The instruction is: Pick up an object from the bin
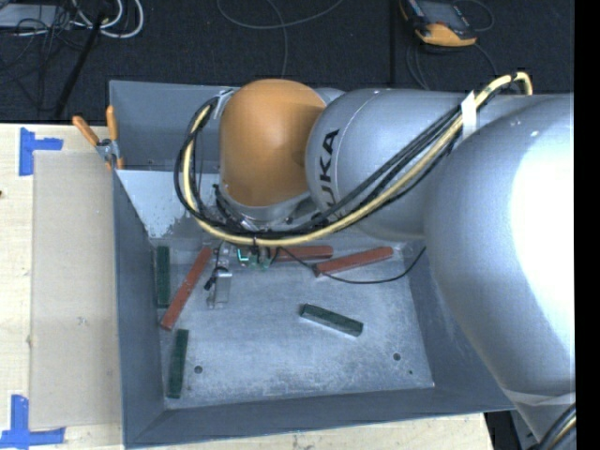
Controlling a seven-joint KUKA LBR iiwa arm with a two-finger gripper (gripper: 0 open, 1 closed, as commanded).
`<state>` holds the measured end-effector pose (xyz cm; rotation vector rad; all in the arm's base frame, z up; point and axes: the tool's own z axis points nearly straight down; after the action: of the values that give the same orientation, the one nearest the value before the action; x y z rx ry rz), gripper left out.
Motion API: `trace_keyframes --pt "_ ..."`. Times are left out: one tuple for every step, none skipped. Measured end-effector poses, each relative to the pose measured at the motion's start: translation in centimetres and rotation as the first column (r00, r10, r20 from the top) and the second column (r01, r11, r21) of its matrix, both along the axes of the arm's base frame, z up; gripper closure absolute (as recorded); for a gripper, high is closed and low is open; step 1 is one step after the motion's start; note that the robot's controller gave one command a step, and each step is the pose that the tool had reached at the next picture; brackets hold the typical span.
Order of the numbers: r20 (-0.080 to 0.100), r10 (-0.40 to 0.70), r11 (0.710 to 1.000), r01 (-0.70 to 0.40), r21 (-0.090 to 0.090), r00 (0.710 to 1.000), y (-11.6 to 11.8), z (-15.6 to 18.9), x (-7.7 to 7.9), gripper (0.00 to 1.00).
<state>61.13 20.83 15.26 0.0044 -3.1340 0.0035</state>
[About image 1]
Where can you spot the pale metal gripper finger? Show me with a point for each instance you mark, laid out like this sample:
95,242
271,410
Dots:
212,302
223,289

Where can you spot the red-brown flat block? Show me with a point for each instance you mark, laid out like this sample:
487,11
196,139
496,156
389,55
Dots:
307,252
355,261
186,289

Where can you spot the dark green flat block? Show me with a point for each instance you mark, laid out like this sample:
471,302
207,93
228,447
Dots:
332,320
178,364
162,277

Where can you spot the grey metal bin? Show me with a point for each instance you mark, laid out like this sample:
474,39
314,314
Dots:
290,364

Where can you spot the pale flat board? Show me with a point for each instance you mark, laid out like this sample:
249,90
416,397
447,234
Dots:
70,274

